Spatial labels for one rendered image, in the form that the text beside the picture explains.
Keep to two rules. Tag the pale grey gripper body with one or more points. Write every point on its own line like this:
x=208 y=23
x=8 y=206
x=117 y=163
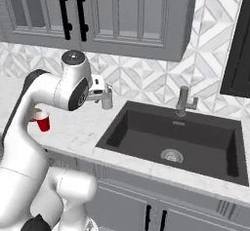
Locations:
x=107 y=101

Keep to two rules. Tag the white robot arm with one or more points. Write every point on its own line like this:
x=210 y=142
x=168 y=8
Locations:
x=39 y=88

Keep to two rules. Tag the red cup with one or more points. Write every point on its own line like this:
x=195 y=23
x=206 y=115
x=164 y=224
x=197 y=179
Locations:
x=43 y=123

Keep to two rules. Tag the grey panelled cupboard door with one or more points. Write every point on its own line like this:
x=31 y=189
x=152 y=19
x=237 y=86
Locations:
x=136 y=14

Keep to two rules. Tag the grey lower cupboard door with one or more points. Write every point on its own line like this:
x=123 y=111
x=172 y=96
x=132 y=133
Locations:
x=123 y=209
x=201 y=220

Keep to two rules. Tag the grey glazed cupboard door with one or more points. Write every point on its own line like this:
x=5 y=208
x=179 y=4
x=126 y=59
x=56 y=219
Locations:
x=32 y=10

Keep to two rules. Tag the grey metal tap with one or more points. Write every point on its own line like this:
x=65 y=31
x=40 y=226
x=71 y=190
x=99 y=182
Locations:
x=182 y=101

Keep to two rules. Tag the black sink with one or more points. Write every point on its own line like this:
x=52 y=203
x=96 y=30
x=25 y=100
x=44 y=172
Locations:
x=182 y=144

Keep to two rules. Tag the black framed window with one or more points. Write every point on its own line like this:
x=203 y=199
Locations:
x=239 y=46

